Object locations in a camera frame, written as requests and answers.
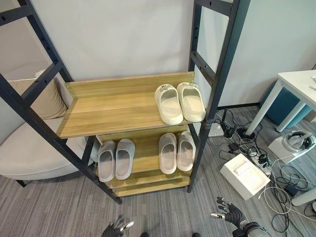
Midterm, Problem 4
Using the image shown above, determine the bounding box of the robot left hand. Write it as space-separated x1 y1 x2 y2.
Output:
102 215 135 237

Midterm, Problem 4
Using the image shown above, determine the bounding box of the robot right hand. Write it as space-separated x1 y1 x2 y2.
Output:
209 196 248 226

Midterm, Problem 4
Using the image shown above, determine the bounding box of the wide wooden rack shelf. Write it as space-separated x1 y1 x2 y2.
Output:
56 71 206 139

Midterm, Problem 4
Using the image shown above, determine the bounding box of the open white cardboard box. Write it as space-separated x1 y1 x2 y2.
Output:
219 153 272 201

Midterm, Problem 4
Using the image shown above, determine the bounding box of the white power strip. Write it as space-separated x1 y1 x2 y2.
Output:
251 153 273 174

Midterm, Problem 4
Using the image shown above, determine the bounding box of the light grey slipper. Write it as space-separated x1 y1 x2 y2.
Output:
115 138 136 180
98 140 117 183

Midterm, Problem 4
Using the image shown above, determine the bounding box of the black power brick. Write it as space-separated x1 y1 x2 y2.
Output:
285 183 301 196

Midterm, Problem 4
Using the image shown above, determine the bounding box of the white round bar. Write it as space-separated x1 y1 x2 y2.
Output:
291 188 316 207

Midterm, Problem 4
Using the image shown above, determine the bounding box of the pale pink slipper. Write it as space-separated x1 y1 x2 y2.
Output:
177 130 197 172
158 132 178 175

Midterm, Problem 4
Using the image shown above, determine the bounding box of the white headset box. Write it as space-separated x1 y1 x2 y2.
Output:
268 130 316 164

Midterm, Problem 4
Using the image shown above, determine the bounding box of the black round floor base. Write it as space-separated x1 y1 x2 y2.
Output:
236 127 256 138

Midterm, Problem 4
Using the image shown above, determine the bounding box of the white stand base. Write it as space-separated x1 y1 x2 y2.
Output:
208 122 227 138

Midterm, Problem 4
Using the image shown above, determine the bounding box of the white VR headset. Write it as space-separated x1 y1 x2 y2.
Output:
283 130 316 152

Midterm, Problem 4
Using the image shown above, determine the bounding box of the beige upholstered sofa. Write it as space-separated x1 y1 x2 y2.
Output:
0 69 87 187

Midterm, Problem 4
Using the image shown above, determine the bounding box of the cream slipper with charm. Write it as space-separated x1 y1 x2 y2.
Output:
155 84 185 125
176 82 206 122

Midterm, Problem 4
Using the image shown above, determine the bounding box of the blue round pouf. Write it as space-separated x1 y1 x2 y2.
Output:
260 81 315 126

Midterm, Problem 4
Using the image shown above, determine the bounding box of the beige sofa cushion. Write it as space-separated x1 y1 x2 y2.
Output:
9 71 70 120

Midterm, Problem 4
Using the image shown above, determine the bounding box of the white table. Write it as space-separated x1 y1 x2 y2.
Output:
245 70 316 136

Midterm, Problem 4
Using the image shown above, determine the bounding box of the white cable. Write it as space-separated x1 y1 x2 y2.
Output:
257 157 316 219

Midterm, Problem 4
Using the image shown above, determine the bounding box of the black cable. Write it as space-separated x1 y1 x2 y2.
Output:
214 108 316 237

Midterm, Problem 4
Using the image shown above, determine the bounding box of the black metal rack frame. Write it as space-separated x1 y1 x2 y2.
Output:
0 0 251 204

